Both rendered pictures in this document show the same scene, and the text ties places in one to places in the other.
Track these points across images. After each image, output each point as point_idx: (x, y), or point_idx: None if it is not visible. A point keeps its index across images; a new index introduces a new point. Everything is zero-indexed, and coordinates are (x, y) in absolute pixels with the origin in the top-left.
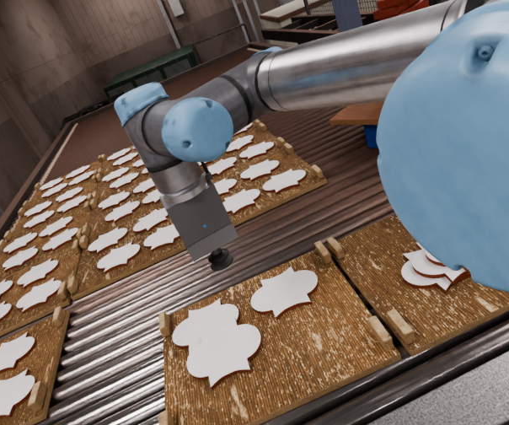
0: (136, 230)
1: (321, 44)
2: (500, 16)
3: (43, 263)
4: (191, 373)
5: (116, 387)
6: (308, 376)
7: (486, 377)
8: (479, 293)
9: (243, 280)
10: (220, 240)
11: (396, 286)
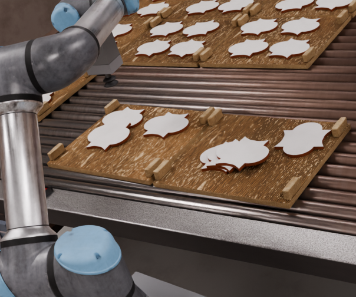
0: (183, 32)
1: (88, 9)
2: None
3: (125, 25)
4: (88, 136)
5: (72, 126)
6: (115, 167)
7: (158, 210)
8: (209, 180)
9: (175, 108)
10: (102, 71)
11: (198, 155)
